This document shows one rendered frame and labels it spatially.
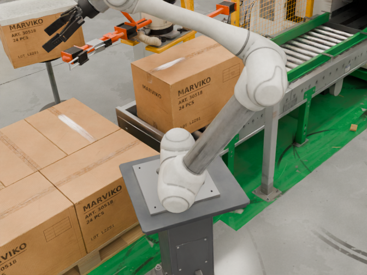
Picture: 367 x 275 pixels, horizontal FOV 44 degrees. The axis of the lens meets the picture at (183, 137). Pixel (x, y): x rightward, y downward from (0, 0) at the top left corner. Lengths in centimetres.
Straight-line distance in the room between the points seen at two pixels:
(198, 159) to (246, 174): 166
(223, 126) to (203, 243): 86
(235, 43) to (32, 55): 245
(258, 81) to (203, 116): 140
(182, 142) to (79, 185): 84
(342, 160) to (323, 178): 28
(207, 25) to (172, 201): 69
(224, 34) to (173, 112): 111
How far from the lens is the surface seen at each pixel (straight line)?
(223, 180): 215
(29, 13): 374
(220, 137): 165
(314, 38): 417
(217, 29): 161
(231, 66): 285
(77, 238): 261
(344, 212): 317
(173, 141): 192
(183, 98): 266
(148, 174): 216
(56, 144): 293
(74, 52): 220
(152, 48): 246
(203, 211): 200
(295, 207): 314
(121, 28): 239
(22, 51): 380
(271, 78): 147
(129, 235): 294
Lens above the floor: 216
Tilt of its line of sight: 35 degrees down
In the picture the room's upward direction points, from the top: 4 degrees counter-clockwise
